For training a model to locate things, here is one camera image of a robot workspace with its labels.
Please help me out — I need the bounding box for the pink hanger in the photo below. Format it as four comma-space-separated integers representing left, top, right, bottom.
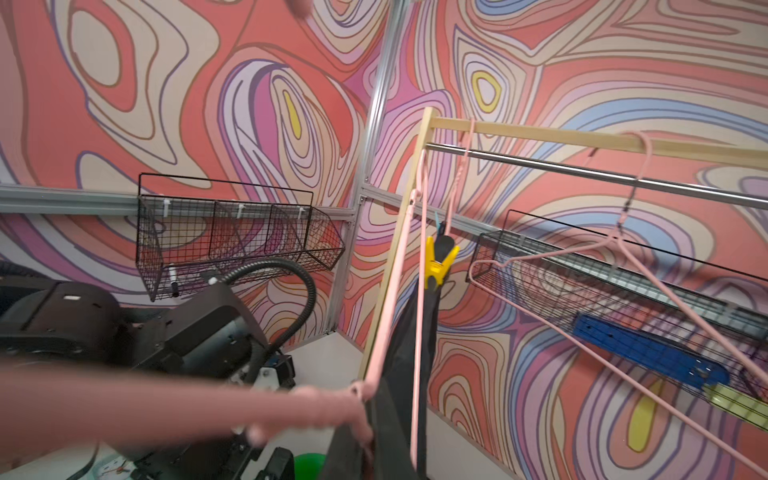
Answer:
444, 119, 476, 236
467, 130, 768, 478
0, 146, 433, 472

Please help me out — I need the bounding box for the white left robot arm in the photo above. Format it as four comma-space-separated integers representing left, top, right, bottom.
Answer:
1, 258, 317, 389

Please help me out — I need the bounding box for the yellow clothespin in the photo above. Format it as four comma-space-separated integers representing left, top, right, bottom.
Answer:
424, 234, 460, 291

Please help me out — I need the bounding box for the teal clothespin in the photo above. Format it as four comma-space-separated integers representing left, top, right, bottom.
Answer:
433, 212, 446, 237

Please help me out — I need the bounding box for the black t-shirt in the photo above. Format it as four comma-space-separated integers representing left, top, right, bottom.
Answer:
318, 272, 450, 479

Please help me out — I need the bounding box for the green perforated plastic basket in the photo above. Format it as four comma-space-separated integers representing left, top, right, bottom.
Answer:
294, 453, 326, 480

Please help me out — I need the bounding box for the aluminium frame post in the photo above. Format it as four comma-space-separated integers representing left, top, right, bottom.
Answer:
324, 1, 411, 333

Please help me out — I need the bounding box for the black wire basket left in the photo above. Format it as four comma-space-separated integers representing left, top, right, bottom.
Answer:
135, 173, 345, 301

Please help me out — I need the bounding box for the black wire basket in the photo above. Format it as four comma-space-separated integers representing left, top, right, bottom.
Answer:
467, 228, 767, 429
135, 173, 345, 301

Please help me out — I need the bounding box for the wooden clothes rack frame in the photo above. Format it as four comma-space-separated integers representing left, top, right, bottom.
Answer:
358, 106, 768, 379

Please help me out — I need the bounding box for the black wire basket back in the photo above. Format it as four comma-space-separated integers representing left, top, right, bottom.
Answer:
467, 228, 767, 429

